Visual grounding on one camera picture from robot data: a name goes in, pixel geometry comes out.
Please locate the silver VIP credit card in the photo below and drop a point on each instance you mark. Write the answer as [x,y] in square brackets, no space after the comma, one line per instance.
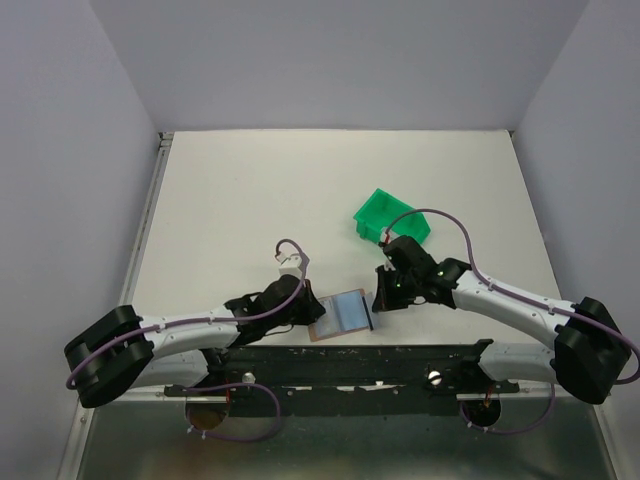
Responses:
[329,324]

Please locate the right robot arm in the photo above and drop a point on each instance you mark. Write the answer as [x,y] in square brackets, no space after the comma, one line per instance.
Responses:
[580,346]

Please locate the aluminium extrusion rail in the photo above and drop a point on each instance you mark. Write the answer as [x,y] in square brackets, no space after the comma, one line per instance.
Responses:
[138,394]

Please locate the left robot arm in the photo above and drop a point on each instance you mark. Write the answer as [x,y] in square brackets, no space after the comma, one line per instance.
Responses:
[117,352]

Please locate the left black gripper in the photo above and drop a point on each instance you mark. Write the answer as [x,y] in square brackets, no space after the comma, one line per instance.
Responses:
[312,308]

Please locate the green plastic bin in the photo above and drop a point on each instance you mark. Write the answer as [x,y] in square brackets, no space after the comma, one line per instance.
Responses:
[380,210]

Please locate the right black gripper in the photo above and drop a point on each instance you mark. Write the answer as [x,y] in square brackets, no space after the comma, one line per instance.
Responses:
[383,299]

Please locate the tan leather card holder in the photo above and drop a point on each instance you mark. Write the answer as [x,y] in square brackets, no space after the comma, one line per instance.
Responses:
[345,313]

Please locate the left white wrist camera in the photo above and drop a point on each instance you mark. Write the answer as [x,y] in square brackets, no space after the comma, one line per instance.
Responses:
[290,264]

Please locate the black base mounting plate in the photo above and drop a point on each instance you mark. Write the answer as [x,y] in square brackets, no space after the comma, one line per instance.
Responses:
[347,380]

